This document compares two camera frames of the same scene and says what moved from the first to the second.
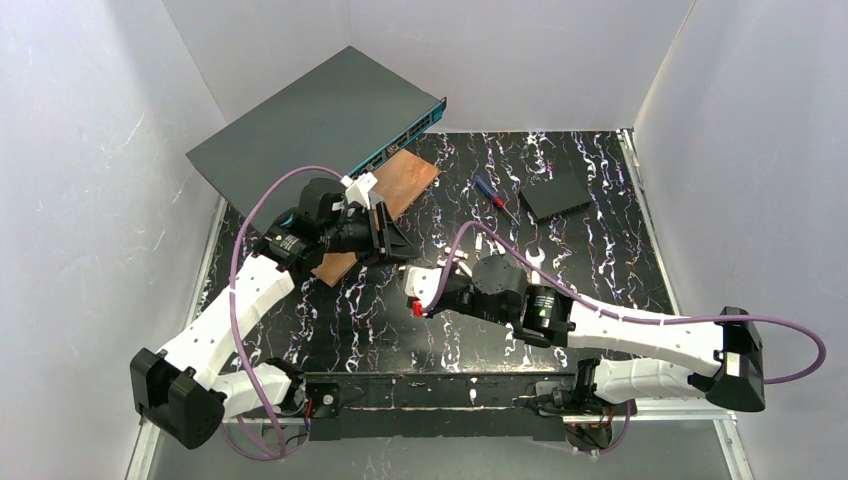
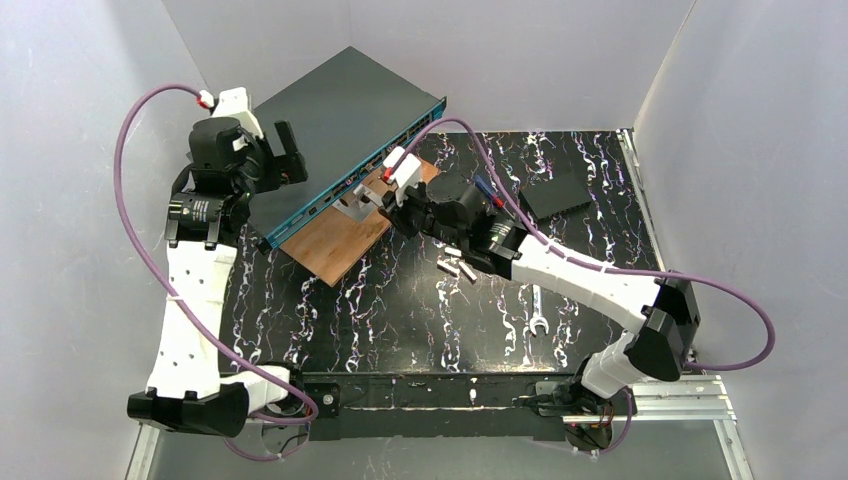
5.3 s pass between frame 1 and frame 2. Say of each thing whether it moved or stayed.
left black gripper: moved
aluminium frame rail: stayed
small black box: stayed
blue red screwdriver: stayed
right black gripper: moved
